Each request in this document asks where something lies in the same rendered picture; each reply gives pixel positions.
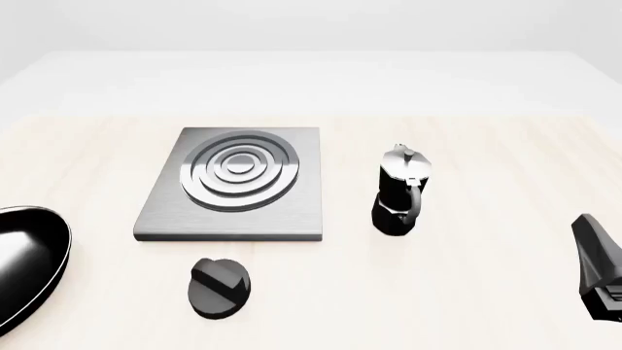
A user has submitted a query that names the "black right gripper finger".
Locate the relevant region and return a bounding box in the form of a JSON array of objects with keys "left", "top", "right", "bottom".
[{"left": 570, "top": 213, "right": 622, "bottom": 295}]

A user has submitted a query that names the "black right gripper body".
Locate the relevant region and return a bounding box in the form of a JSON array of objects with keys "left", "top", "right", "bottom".
[{"left": 580, "top": 274, "right": 622, "bottom": 324}]

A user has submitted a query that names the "flat grey stove plate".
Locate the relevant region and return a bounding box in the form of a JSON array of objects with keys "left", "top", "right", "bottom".
[{"left": 132, "top": 125, "right": 325, "bottom": 243}]

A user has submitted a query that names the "round black stove knob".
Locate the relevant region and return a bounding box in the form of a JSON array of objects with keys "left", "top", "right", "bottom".
[{"left": 187, "top": 257, "right": 254, "bottom": 321}]

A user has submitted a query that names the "black frying pan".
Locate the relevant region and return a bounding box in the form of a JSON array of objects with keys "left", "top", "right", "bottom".
[{"left": 0, "top": 205, "right": 73, "bottom": 338}]

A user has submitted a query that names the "black moka pot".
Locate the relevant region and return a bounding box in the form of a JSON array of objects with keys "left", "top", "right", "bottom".
[{"left": 371, "top": 143, "right": 432, "bottom": 237}]

